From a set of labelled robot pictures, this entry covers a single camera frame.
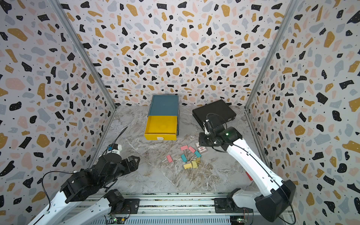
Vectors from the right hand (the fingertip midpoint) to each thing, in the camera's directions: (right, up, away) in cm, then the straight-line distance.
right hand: (200, 140), depth 75 cm
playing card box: (+3, -9, +19) cm, 21 cm away
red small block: (+31, -24, +8) cm, 40 cm away
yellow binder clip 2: (0, -14, +13) cm, 19 cm away
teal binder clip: (0, -11, +18) cm, 21 cm away
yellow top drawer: (-22, +7, +15) cm, 27 cm away
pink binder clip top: (-10, -8, +22) cm, 25 cm away
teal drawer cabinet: (-23, +21, +17) cm, 36 cm away
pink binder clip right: (-4, -9, +21) cm, 24 cm away
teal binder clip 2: (-9, -15, +15) cm, 23 cm away
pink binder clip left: (-19, -14, +16) cm, 29 cm away
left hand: (-32, -9, -6) cm, 34 cm away
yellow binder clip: (-7, -18, +13) cm, 23 cm away
